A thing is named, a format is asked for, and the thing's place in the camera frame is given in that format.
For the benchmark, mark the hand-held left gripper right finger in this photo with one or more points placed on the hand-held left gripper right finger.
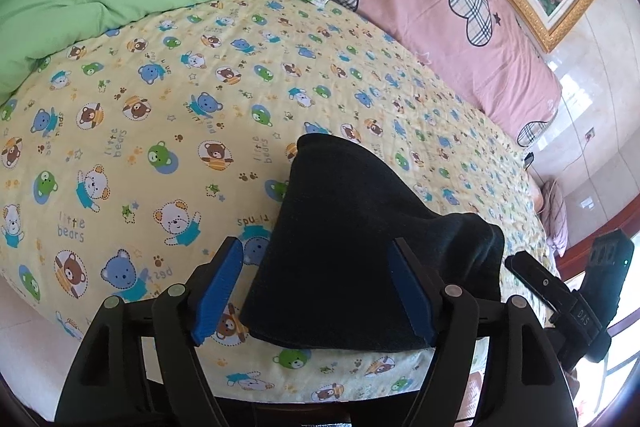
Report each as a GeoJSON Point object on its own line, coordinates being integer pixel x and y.
{"type": "Point", "coordinates": [412, 297]}

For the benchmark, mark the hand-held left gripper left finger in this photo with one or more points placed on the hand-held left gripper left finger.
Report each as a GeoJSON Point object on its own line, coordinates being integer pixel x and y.
{"type": "Point", "coordinates": [217, 292]}

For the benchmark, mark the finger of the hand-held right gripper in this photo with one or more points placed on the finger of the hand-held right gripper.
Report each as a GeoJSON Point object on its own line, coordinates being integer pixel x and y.
{"type": "Point", "coordinates": [532, 278]}

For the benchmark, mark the black pants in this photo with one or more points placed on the black pants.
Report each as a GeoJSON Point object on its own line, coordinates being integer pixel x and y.
{"type": "Point", "coordinates": [350, 232]}

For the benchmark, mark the red wooden board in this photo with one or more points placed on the red wooden board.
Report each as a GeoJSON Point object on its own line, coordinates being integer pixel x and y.
{"type": "Point", "coordinates": [580, 252]}

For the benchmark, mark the pink striped pillow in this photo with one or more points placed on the pink striped pillow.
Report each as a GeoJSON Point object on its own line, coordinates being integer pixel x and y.
{"type": "Point", "coordinates": [555, 217]}

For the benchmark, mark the small dark object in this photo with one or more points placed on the small dark object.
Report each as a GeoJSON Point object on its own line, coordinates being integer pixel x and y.
{"type": "Point", "coordinates": [528, 160]}

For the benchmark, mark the yellow bear printed bed sheet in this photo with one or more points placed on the yellow bear printed bed sheet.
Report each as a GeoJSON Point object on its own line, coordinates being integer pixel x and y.
{"type": "Point", "coordinates": [200, 57]}

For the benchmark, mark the pink heart-pattern pillow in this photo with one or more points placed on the pink heart-pattern pillow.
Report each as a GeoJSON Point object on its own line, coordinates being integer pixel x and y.
{"type": "Point", "coordinates": [415, 7]}

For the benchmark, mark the dark wooden bed frame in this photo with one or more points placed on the dark wooden bed frame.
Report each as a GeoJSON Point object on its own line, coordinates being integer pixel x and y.
{"type": "Point", "coordinates": [300, 414]}

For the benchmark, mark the wall socket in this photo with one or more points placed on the wall socket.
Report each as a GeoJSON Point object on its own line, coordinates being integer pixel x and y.
{"type": "Point", "coordinates": [590, 133]}

